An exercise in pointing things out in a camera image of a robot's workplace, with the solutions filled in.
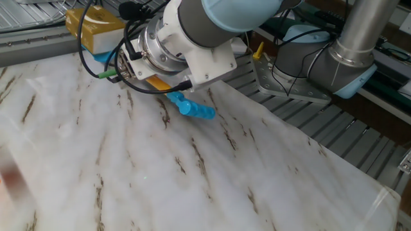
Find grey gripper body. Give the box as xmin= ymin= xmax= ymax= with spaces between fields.
xmin=116 ymin=50 xmax=139 ymax=81

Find gold tissue pack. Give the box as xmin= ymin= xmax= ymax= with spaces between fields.
xmin=65 ymin=5 xmax=127 ymax=55

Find blue toy shovel yellow handle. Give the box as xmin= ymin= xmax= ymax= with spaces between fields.
xmin=82 ymin=44 xmax=216 ymax=121

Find silver force torque sensor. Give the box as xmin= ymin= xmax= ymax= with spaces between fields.
xmin=137 ymin=14 xmax=191 ymax=74

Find white power strip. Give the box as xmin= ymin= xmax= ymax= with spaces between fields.
xmin=229 ymin=37 xmax=249 ymax=55

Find white marble pattern mat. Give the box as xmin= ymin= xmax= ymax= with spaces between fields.
xmin=0 ymin=51 xmax=402 ymax=231

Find black cable green connector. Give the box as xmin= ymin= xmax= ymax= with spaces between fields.
xmin=78 ymin=0 xmax=119 ymax=80

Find black camera cable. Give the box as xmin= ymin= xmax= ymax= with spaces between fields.
xmin=114 ymin=19 xmax=194 ymax=96

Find white printed wrist mount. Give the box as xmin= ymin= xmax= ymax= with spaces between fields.
xmin=157 ymin=0 xmax=239 ymax=93

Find aluminium table edge rail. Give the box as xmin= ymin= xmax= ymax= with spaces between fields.
xmin=0 ymin=24 xmax=85 ymax=67

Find black robot arm cables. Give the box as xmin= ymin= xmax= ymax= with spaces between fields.
xmin=270 ymin=28 xmax=333 ymax=97

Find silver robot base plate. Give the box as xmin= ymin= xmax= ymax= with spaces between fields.
xmin=250 ymin=53 xmax=331 ymax=104

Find silver metal bracket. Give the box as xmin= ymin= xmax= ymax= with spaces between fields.
xmin=397 ymin=148 xmax=411 ymax=176

